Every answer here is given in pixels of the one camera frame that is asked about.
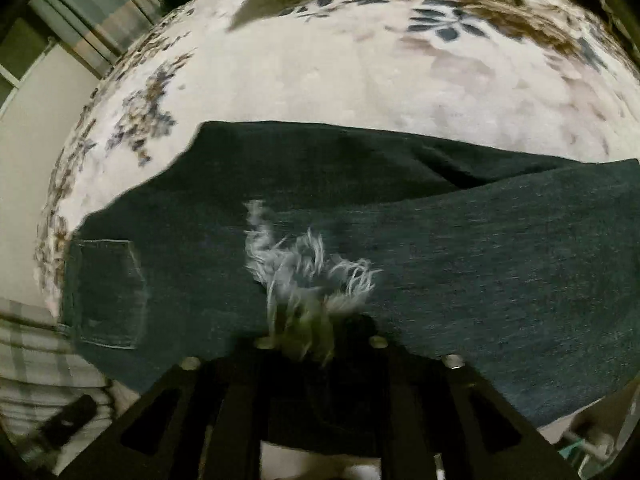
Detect dark blue denim jeans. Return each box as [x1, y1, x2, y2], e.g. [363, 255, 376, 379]
[62, 122, 639, 425]

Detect floral fleece bed blanket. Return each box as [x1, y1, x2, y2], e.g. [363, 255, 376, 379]
[35, 0, 639, 313]

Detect green plaid curtain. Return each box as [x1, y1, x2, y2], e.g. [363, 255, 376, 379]
[29, 0, 162, 77]

